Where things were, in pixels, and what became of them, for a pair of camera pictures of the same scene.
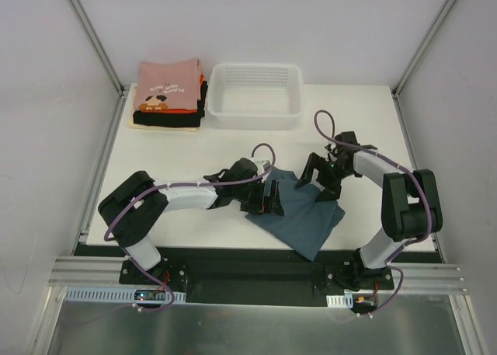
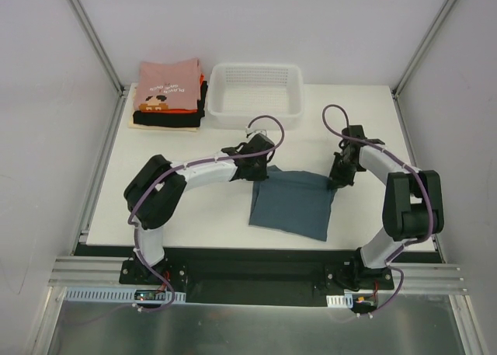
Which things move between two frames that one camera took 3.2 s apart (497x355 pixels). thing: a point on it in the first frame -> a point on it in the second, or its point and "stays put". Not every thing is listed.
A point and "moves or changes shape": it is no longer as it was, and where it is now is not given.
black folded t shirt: x=174 y=120 stays put
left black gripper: x=255 y=196 -> x=255 y=170
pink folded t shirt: x=173 y=86 stays put
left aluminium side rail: x=81 y=232 stays put
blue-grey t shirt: x=307 y=224 moves or changes shape
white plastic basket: x=255 y=96 stays put
